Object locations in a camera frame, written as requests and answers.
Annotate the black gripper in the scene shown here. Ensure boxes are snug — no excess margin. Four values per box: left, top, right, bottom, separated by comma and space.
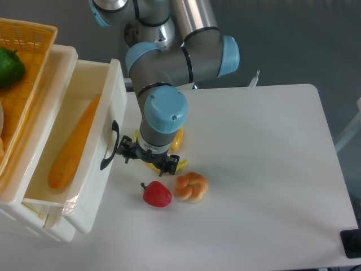
116, 135, 180, 177

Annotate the white drawer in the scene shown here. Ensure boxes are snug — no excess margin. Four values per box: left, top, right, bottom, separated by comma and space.
23, 59, 127, 242

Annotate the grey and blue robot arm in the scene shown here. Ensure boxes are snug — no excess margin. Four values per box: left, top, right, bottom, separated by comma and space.
89, 1, 240, 175

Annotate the white drawer cabinet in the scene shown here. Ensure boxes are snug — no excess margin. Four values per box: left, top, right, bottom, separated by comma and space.
1, 45, 78, 242

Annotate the yellow bell pepper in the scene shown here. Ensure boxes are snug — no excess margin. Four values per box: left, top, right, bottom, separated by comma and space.
170, 127, 184, 151

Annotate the yellow banana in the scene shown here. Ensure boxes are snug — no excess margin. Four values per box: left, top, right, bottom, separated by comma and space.
133, 130, 188, 173

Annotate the red bell pepper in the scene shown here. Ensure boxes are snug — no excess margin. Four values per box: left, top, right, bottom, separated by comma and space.
140, 181, 172, 208

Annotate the knotted bread roll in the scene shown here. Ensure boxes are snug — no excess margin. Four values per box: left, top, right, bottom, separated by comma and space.
173, 172, 209, 203

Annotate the long orange baguette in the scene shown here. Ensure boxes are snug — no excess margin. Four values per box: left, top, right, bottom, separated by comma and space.
47, 95, 100, 189

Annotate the green bell pepper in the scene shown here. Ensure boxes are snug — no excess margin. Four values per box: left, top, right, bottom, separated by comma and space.
1, 47, 25, 88

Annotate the orange woven basket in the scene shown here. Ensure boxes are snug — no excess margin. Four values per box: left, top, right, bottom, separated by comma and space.
1, 18, 58, 172

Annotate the black device at table corner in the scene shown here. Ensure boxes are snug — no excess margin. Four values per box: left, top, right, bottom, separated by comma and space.
340, 229, 360, 259

